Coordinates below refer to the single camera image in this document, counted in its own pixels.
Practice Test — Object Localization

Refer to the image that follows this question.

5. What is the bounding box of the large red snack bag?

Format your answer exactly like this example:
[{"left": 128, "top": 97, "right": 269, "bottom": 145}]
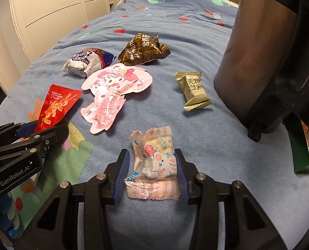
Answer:
[{"left": 34, "top": 84, "right": 82, "bottom": 133}]

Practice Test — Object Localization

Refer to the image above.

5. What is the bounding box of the white blue wafer packet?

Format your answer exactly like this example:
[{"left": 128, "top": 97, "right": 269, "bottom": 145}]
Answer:
[{"left": 62, "top": 47, "right": 116, "bottom": 79}]

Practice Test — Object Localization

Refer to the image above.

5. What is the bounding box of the pink cartoon shaped packet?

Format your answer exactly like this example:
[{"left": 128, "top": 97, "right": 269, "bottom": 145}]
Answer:
[{"left": 80, "top": 63, "right": 153, "bottom": 134}]

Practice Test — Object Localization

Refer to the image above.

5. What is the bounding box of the clear pink bunny candy packet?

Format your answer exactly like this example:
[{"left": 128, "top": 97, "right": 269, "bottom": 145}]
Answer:
[{"left": 124, "top": 126, "right": 180, "bottom": 201}]

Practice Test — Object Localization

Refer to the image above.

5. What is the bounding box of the brown chocolate snack bag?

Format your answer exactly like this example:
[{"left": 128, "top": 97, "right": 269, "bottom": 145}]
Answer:
[{"left": 118, "top": 33, "right": 171, "bottom": 66}]

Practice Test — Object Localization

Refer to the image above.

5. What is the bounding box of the olive green candy packet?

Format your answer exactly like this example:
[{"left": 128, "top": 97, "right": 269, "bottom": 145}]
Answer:
[{"left": 175, "top": 71, "right": 213, "bottom": 112}]

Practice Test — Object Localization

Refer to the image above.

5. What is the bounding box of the green shallow tray box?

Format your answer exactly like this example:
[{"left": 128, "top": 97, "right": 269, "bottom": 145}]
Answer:
[{"left": 283, "top": 114, "right": 309, "bottom": 174}]

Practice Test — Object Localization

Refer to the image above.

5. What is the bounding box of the cream wardrobe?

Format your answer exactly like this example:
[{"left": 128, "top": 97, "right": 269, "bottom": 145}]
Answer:
[{"left": 0, "top": 0, "right": 110, "bottom": 93}]

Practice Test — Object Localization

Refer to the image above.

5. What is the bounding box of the blue patterned bed cover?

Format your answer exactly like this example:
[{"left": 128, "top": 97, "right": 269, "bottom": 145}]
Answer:
[{"left": 0, "top": 0, "right": 309, "bottom": 249}]

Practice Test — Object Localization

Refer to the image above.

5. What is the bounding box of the black cylindrical bin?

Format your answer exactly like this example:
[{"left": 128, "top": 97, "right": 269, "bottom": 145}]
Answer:
[{"left": 214, "top": 0, "right": 309, "bottom": 141}]

